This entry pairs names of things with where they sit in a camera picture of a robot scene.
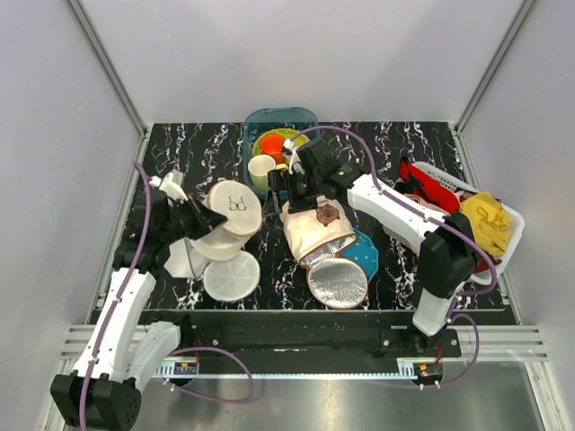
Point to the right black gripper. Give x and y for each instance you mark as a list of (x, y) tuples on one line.
[(296, 206)]

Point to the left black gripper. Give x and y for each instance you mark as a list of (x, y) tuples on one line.
[(205, 219)]

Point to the beige mesh bra laundry bag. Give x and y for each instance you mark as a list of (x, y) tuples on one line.
[(242, 207)]

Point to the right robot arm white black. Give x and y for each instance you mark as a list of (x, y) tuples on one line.
[(448, 251)]

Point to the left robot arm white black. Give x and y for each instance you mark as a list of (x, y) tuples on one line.
[(104, 389)]

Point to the cream capybara insulated lunch bag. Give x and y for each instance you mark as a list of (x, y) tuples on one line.
[(317, 238)]

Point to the white open mesh laundry bag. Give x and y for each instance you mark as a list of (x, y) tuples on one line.
[(225, 281)]

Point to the pink bra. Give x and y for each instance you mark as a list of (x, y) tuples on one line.
[(417, 199)]

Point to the white plastic laundry basket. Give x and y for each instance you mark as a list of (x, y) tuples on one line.
[(482, 276)]

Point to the orange cup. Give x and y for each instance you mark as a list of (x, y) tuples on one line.
[(272, 145)]

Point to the teal transparent plastic bin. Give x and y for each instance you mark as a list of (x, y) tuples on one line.
[(283, 121)]

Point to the blue dotted plate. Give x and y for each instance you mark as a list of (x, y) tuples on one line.
[(364, 253)]

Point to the red garment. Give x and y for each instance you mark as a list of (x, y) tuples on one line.
[(447, 201)]

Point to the yellow garment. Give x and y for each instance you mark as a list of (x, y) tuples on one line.
[(493, 231)]

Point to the cream yellow-handled mug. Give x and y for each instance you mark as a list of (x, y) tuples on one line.
[(258, 168)]

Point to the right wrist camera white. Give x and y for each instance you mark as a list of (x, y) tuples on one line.
[(289, 150)]

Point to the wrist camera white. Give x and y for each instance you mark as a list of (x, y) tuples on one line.
[(170, 184), (289, 150)]

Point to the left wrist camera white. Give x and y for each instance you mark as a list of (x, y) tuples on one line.
[(170, 184)]

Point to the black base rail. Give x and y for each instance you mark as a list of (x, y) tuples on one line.
[(310, 342)]

